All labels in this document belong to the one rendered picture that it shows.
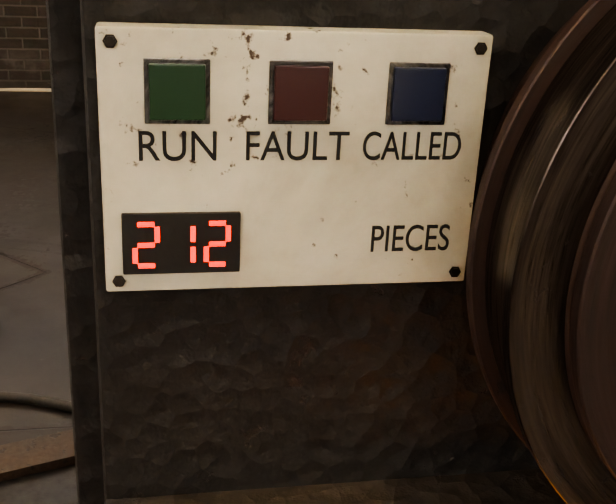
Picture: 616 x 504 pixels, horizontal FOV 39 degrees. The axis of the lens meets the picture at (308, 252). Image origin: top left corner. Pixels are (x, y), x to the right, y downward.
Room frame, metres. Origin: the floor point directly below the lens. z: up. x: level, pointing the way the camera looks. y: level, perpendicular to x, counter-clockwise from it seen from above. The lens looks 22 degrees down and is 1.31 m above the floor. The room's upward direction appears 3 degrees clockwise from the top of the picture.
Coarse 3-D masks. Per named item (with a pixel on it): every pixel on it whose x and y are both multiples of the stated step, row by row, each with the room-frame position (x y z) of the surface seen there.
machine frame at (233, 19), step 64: (64, 0) 0.64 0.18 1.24; (128, 0) 0.57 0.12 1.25; (192, 0) 0.58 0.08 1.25; (256, 0) 0.58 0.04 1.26; (320, 0) 0.59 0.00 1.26; (384, 0) 0.60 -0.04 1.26; (448, 0) 0.61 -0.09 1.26; (512, 0) 0.62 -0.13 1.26; (576, 0) 0.63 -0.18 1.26; (64, 64) 0.64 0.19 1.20; (512, 64) 0.62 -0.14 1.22; (64, 128) 0.64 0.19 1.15; (64, 192) 0.64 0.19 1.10; (64, 256) 0.64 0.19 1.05; (128, 320) 0.57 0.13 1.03; (192, 320) 0.58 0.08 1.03; (256, 320) 0.58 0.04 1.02; (320, 320) 0.59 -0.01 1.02; (384, 320) 0.60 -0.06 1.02; (448, 320) 0.61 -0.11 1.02; (128, 384) 0.57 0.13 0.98; (192, 384) 0.57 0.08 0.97; (256, 384) 0.58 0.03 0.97; (320, 384) 0.59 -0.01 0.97; (384, 384) 0.60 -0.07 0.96; (448, 384) 0.61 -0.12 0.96; (128, 448) 0.57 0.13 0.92; (192, 448) 0.57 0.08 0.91; (256, 448) 0.58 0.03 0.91; (320, 448) 0.59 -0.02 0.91; (384, 448) 0.60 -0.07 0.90; (448, 448) 0.62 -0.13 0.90; (512, 448) 0.63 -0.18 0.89
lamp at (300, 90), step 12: (276, 72) 0.56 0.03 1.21; (288, 72) 0.56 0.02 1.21; (300, 72) 0.56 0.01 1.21; (312, 72) 0.57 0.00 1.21; (324, 72) 0.57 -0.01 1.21; (276, 84) 0.56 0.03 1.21; (288, 84) 0.56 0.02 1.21; (300, 84) 0.56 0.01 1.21; (312, 84) 0.57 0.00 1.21; (324, 84) 0.57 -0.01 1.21; (276, 96) 0.56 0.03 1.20; (288, 96) 0.56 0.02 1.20; (300, 96) 0.56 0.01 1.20; (312, 96) 0.57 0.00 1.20; (324, 96) 0.57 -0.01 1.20; (276, 108) 0.56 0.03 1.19; (288, 108) 0.56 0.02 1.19; (300, 108) 0.56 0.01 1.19; (312, 108) 0.57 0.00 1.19; (324, 108) 0.57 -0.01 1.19; (276, 120) 0.56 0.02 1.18; (288, 120) 0.56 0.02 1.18; (300, 120) 0.56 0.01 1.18; (312, 120) 0.57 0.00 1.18; (324, 120) 0.57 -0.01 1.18
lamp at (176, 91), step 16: (160, 64) 0.55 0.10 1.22; (176, 64) 0.55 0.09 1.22; (192, 64) 0.55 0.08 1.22; (160, 80) 0.55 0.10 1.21; (176, 80) 0.55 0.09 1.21; (192, 80) 0.55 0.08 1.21; (160, 96) 0.55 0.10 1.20; (176, 96) 0.55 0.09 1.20; (192, 96) 0.55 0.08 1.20; (160, 112) 0.55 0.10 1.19; (176, 112) 0.55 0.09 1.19; (192, 112) 0.55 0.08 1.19
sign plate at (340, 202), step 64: (128, 64) 0.55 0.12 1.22; (256, 64) 0.56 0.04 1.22; (320, 64) 0.57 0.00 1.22; (384, 64) 0.58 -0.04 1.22; (448, 64) 0.59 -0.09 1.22; (128, 128) 0.55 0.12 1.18; (192, 128) 0.56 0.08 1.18; (256, 128) 0.56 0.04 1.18; (320, 128) 0.57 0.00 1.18; (384, 128) 0.58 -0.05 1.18; (448, 128) 0.59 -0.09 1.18; (128, 192) 0.55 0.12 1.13; (192, 192) 0.56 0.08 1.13; (256, 192) 0.56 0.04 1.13; (320, 192) 0.57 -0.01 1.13; (384, 192) 0.58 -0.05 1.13; (448, 192) 0.59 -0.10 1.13; (128, 256) 0.54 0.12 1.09; (256, 256) 0.56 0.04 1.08; (320, 256) 0.57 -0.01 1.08; (384, 256) 0.58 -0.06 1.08; (448, 256) 0.59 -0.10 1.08
